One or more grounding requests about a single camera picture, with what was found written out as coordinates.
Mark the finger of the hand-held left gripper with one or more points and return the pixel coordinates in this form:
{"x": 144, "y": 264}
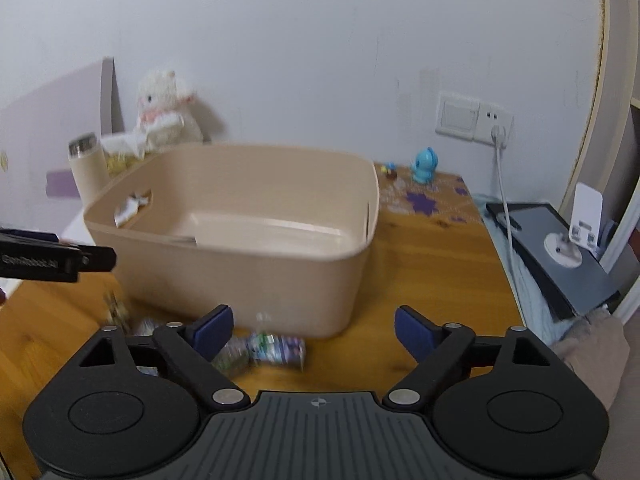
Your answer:
{"x": 75, "y": 260}

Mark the pale purple headboard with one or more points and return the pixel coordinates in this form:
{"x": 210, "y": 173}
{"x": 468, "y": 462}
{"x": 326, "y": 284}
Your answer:
{"x": 52, "y": 145}

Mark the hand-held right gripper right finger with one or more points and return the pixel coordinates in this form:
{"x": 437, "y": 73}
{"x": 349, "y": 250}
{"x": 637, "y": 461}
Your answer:
{"x": 413, "y": 331}

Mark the beige cloth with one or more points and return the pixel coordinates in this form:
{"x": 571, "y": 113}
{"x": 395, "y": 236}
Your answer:
{"x": 595, "y": 355}

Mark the clear snack bag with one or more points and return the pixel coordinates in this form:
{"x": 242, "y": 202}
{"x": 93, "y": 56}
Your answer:
{"x": 122, "y": 152}

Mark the white wall switch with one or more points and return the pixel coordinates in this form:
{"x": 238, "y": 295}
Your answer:
{"x": 457, "y": 114}

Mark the small plastic drink bottle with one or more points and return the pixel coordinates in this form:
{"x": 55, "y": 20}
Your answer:
{"x": 265, "y": 350}

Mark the white wall socket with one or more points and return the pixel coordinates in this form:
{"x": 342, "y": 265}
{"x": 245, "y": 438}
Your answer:
{"x": 492, "y": 121}

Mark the white crumpled paper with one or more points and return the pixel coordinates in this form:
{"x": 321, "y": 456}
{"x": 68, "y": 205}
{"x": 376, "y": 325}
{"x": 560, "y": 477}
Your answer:
{"x": 131, "y": 207}

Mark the white plush toy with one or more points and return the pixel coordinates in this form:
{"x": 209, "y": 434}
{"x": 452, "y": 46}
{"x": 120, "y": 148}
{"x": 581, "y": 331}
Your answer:
{"x": 165, "y": 112}

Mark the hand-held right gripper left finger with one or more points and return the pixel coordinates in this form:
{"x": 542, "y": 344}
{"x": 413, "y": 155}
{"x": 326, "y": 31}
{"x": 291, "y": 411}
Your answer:
{"x": 216, "y": 331}

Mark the beige plastic storage bin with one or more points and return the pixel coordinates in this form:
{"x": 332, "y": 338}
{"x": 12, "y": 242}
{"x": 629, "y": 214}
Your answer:
{"x": 240, "y": 230}

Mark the blue toy figure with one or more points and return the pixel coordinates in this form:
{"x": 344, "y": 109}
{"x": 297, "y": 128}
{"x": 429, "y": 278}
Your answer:
{"x": 425, "y": 166}

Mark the white phone stand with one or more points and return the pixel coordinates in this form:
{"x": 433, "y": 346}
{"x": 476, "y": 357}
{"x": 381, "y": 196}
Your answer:
{"x": 582, "y": 230}

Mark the dark tablet device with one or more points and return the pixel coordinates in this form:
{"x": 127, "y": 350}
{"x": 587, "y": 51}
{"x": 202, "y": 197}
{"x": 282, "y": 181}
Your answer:
{"x": 555, "y": 255}

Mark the small colourful toy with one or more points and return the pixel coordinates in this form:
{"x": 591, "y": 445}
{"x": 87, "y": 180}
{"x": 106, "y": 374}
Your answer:
{"x": 389, "y": 170}

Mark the beige thermos bottle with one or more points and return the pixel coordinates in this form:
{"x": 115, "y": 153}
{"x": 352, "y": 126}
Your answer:
{"x": 87, "y": 167}

